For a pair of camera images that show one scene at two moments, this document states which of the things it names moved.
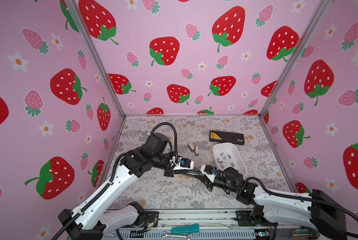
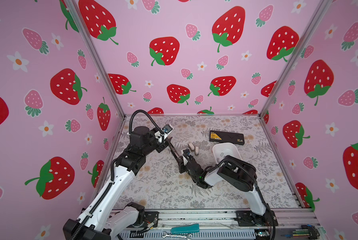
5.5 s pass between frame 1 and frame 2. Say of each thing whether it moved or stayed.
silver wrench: stayed
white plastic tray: stayed
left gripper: moved
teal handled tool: stayed
